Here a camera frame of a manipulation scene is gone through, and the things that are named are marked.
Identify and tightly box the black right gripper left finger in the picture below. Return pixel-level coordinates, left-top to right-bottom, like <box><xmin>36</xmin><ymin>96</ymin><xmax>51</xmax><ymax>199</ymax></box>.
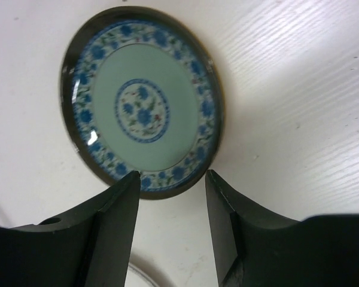
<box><xmin>0</xmin><ymin>172</ymin><xmax>141</xmax><ymax>286</ymax></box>

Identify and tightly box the blue floral green plate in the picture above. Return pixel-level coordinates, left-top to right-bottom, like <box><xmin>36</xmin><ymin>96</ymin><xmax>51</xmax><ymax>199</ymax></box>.
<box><xmin>60</xmin><ymin>6</ymin><xmax>225</xmax><ymax>200</ymax></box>

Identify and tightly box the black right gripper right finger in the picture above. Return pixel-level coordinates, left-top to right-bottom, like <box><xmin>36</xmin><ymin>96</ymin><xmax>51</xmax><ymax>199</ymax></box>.
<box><xmin>205</xmin><ymin>170</ymin><xmax>359</xmax><ymax>286</ymax></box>

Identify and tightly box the white plate green text rim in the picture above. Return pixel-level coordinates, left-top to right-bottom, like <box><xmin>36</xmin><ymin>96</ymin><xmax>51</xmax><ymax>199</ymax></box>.
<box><xmin>124</xmin><ymin>254</ymin><xmax>180</xmax><ymax>287</ymax></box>

